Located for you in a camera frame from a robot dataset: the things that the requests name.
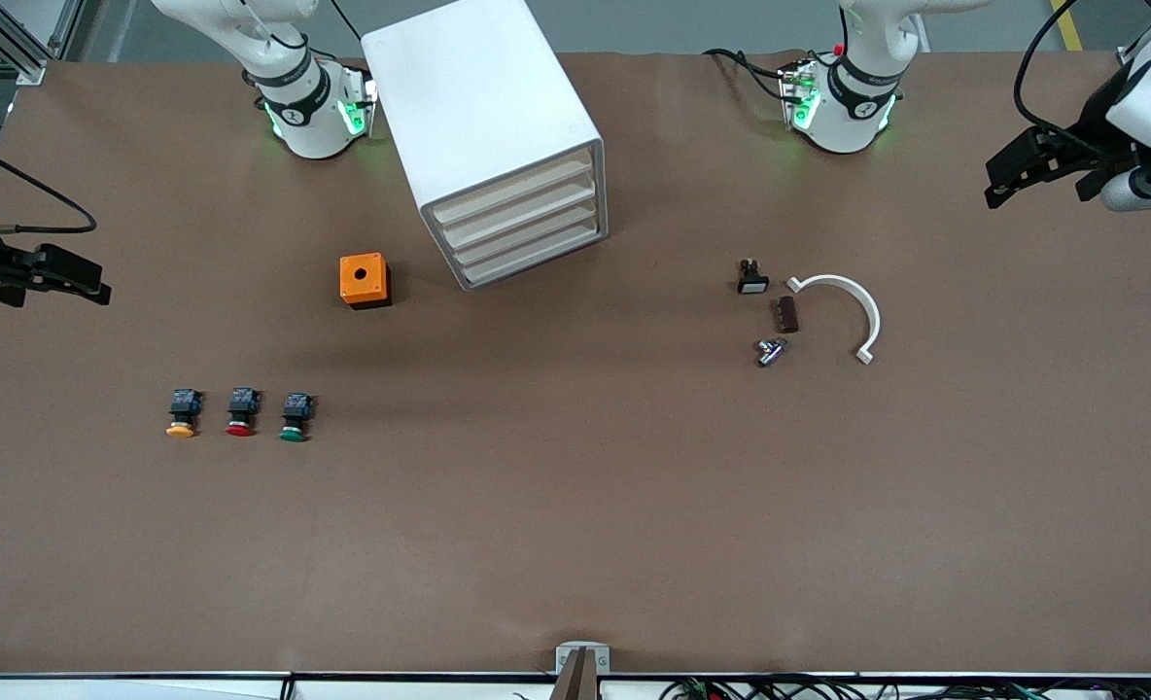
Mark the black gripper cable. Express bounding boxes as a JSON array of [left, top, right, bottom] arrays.
[[0, 131, 98, 235], [1013, 0, 1145, 152]]

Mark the bundle of black cables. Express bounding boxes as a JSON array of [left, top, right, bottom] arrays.
[[512, 676, 1151, 700]]

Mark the white curved plastic bracket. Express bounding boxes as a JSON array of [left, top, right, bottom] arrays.
[[786, 274, 882, 366]]

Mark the aluminium frame post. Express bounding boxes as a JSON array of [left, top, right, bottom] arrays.
[[0, 0, 50, 87]]

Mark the yellow mushroom push button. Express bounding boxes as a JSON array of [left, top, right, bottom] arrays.
[[165, 389, 203, 438]]

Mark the green mushroom push button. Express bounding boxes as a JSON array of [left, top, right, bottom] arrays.
[[279, 392, 316, 443]]

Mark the orange push button box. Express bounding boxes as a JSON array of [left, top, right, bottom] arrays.
[[339, 253, 393, 310]]

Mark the red mushroom push button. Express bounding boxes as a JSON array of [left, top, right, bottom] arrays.
[[225, 387, 262, 438]]

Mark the black arm base cable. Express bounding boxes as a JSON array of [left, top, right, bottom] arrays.
[[702, 47, 792, 101], [328, 0, 367, 64]]

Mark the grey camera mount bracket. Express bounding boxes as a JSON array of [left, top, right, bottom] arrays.
[[551, 642, 611, 700]]

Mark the white table edge rail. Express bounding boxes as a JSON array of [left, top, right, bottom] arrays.
[[0, 671, 1151, 700]]

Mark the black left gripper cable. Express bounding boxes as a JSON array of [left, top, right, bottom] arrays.
[[1013, 0, 1145, 152]]

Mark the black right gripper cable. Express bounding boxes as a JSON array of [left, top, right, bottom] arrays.
[[0, 131, 98, 235]]

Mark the cream cabinet drawer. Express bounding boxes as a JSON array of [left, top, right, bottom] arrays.
[[442, 173, 598, 247], [451, 197, 600, 266], [461, 220, 602, 286]]

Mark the white drawer cabinet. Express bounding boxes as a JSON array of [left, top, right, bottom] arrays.
[[360, 0, 609, 293]]

